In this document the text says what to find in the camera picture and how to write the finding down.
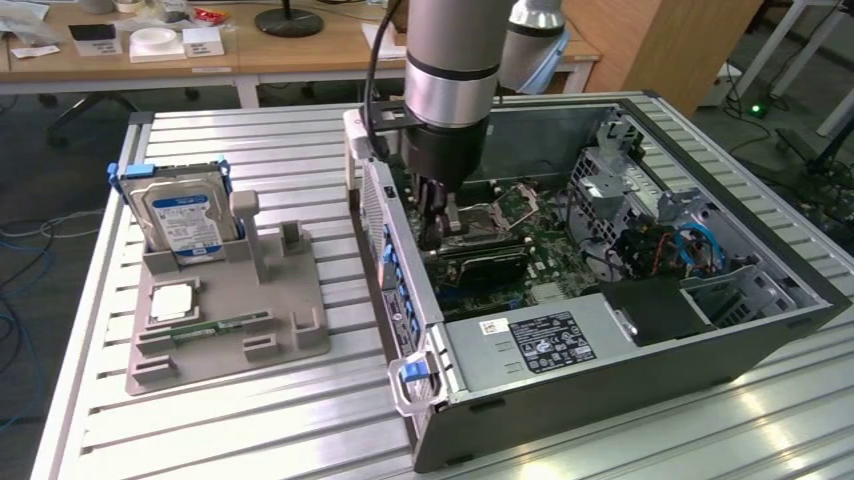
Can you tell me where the grey power supply unit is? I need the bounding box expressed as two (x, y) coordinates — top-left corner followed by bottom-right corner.
(442, 292), (646, 394)

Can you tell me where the red wire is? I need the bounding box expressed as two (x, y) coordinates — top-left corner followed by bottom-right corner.
(654, 232), (677, 274)

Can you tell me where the plain white box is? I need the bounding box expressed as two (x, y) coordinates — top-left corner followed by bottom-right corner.
(180, 27), (227, 59)

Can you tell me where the low metal disk bay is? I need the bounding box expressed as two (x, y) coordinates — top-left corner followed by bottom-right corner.
(679, 262), (806, 329)

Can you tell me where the beige card retention latch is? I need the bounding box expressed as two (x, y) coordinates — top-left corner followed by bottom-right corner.
(343, 110), (376, 196)

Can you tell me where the silver CPU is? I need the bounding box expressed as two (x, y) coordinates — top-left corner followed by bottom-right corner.
(148, 284), (202, 322)

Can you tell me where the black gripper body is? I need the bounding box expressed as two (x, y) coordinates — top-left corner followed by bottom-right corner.
(398, 118), (494, 195)

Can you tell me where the grey case handle blue tab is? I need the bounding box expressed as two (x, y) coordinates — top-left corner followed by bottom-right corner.
(386, 349), (447, 417)

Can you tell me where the blue wire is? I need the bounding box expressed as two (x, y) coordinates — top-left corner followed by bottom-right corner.
(671, 222), (729, 279)

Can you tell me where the green RAM stick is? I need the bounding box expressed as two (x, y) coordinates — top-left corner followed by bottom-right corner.
(170, 312), (274, 342)

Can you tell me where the hard disk with blue label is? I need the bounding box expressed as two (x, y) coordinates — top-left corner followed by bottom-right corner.
(122, 167), (243, 264)

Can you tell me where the stack of papers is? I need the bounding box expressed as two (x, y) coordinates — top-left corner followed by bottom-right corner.
(362, 22), (410, 62)

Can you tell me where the white table frame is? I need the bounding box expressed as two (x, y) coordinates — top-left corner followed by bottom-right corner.
(730, 0), (854, 137)

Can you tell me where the graphics card with black fan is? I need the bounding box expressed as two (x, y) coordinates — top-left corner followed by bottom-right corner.
(426, 243), (533, 290)

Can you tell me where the blue floor cable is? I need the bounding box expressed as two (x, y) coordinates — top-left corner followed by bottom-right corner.
(0, 234), (59, 431)

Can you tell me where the clear plastic bag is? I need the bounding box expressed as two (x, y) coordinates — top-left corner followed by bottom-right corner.
(0, 0), (52, 34)

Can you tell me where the wooden cabinet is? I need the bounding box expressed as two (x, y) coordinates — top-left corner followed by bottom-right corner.
(563, 0), (767, 115)

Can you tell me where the white box with black top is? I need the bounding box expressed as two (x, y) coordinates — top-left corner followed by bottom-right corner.
(68, 23), (124, 57)

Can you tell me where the black round lamp base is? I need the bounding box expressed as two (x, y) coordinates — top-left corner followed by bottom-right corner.
(254, 0), (326, 39)

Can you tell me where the green motherboard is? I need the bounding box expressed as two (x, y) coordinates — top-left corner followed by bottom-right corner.
(390, 167), (606, 324)

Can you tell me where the black stand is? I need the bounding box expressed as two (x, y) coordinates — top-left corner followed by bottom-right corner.
(775, 97), (854, 226)

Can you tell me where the CPU socket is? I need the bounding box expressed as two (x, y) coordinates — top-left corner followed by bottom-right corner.
(458, 205), (513, 244)

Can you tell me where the blue disk carrier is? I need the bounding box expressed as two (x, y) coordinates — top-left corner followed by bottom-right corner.
(107, 154), (234, 211)

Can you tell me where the grey parts rack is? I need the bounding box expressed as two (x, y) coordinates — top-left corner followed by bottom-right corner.
(124, 188), (334, 397)

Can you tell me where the white floor cable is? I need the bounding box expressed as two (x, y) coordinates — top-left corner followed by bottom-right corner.
(0, 209), (102, 240)

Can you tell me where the wooden desk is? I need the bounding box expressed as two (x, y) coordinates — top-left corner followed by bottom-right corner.
(0, 0), (602, 109)

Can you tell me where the RAM stick with white labels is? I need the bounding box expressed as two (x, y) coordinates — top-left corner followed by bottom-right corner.
(439, 238), (537, 259)

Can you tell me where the tall metal disk bay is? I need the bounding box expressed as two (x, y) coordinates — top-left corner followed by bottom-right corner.
(566, 117), (669, 241)

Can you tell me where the metal socket cover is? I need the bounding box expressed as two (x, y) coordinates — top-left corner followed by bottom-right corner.
(491, 182), (543, 226)

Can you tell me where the black open PC case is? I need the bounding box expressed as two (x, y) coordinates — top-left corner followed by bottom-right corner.
(343, 97), (854, 474)

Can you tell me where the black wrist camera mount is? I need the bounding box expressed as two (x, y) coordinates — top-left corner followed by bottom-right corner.
(359, 98), (428, 135)

